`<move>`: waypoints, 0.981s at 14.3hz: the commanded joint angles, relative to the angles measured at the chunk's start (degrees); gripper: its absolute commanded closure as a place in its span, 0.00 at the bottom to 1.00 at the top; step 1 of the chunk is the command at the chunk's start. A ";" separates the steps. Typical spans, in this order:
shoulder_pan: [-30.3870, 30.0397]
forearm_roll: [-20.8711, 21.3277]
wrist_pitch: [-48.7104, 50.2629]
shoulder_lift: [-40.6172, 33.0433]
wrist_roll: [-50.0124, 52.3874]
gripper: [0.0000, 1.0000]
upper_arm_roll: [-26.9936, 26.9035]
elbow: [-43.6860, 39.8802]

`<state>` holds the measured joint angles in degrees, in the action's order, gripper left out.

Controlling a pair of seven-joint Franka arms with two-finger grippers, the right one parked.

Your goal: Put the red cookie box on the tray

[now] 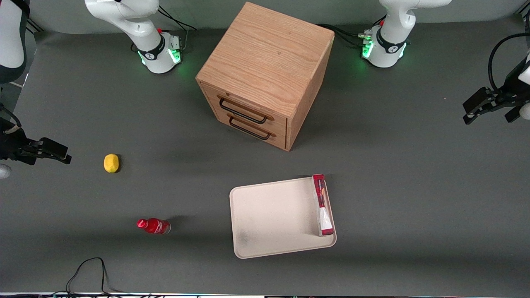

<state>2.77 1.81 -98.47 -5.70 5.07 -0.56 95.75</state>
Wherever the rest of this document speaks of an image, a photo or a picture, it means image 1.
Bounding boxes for beige plastic tray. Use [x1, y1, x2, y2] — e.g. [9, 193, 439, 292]
[229, 176, 337, 260]

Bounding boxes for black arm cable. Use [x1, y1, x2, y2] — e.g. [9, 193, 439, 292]
[489, 33, 530, 92]
[0, 103, 21, 127]

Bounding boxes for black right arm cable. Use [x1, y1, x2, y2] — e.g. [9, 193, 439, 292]
[0, 103, 21, 127]

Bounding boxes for black base cables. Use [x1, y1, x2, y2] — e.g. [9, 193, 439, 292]
[157, 6, 197, 52]
[317, 14, 388, 47]

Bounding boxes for red drink bottle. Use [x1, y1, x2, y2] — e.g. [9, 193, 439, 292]
[137, 218, 171, 236]

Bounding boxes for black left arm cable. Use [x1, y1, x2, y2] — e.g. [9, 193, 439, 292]
[489, 33, 530, 92]

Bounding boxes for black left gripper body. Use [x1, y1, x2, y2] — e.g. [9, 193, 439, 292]
[495, 58, 530, 110]

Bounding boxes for wooden drawer with black handle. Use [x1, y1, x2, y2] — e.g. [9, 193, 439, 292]
[211, 103, 287, 150]
[201, 82, 288, 133]

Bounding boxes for wooden drawer cabinet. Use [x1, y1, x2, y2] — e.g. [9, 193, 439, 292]
[195, 1, 335, 152]

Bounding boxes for black looped floor cable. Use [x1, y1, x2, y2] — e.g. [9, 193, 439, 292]
[65, 257, 125, 297]

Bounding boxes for red cookie box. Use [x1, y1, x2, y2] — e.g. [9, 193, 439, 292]
[312, 174, 335, 237]

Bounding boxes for black right base cables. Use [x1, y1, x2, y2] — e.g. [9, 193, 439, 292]
[157, 6, 197, 52]

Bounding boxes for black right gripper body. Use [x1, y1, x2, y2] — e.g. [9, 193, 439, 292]
[0, 118, 32, 165]

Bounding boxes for black left base cables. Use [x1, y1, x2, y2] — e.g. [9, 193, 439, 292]
[317, 14, 388, 47]

